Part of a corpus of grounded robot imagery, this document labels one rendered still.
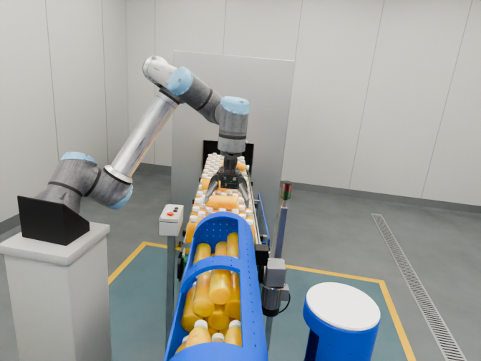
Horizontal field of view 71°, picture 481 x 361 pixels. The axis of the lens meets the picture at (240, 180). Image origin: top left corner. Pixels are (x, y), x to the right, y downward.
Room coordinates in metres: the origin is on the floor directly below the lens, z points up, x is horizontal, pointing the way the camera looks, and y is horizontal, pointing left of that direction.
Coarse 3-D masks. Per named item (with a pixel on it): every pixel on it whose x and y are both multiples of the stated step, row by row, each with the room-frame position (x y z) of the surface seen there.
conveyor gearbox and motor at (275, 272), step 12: (276, 264) 1.65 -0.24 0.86; (264, 276) 1.62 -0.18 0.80; (276, 276) 1.62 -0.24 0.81; (264, 288) 1.65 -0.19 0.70; (276, 288) 1.61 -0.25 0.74; (264, 300) 1.63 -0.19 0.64; (276, 300) 1.63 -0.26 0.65; (288, 300) 1.69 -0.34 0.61; (264, 312) 1.63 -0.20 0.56; (276, 312) 1.63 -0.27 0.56
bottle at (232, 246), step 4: (228, 236) 1.39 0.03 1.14; (232, 236) 1.37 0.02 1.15; (236, 236) 1.37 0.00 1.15; (228, 240) 1.36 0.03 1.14; (232, 240) 1.34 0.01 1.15; (236, 240) 1.34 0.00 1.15; (228, 244) 1.32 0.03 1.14; (232, 244) 1.30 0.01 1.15; (236, 244) 1.30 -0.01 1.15; (228, 248) 1.28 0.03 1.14; (232, 248) 1.27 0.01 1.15; (236, 248) 1.27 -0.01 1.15; (228, 252) 1.26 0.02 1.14; (232, 252) 1.25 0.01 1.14; (236, 252) 1.25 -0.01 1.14; (232, 256) 1.23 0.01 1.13; (236, 256) 1.23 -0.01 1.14
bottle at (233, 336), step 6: (234, 324) 0.83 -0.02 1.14; (228, 330) 0.81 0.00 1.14; (234, 330) 0.79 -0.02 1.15; (240, 330) 0.80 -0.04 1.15; (228, 336) 0.78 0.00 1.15; (234, 336) 0.77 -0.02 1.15; (240, 336) 0.77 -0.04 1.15; (228, 342) 0.75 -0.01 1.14; (234, 342) 0.75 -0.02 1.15; (240, 342) 0.75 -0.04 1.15
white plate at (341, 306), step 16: (320, 288) 1.20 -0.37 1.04; (336, 288) 1.21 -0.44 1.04; (352, 288) 1.22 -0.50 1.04; (320, 304) 1.10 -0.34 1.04; (336, 304) 1.10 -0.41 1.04; (352, 304) 1.11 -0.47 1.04; (368, 304) 1.12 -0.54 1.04; (336, 320) 1.02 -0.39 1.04; (352, 320) 1.02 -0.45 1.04; (368, 320) 1.03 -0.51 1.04
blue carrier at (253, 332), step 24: (216, 216) 1.40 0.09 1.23; (216, 240) 1.45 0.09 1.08; (240, 240) 1.22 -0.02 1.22; (192, 264) 1.28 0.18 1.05; (216, 264) 1.00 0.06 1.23; (240, 264) 1.03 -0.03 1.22; (240, 288) 0.90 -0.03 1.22; (240, 312) 0.79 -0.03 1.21; (264, 336) 0.78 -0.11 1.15; (168, 360) 0.74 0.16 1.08; (192, 360) 0.61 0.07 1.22; (216, 360) 0.60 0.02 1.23; (240, 360) 0.62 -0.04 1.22; (264, 360) 0.68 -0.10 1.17
